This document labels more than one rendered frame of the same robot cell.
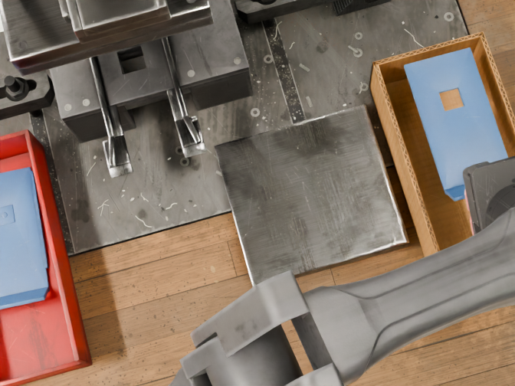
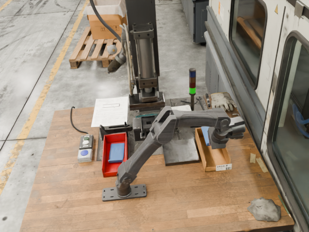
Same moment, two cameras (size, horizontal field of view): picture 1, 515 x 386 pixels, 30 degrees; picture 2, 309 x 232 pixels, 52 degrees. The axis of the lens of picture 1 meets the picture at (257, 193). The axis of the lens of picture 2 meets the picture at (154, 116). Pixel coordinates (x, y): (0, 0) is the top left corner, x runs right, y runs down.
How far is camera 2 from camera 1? 0.95 m
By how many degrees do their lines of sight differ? 38
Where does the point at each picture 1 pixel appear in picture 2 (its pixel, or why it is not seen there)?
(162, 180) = not seen: hidden behind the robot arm
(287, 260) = (173, 159)
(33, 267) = (120, 157)
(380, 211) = (194, 154)
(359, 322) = (180, 113)
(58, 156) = (130, 142)
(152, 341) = (141, 172)
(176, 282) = (149, 163)
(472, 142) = not seen: hidden behind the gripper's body
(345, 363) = (176, 116)
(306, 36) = (183, 130)
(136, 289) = not seen: hidden behind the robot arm
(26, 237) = (120, 153)
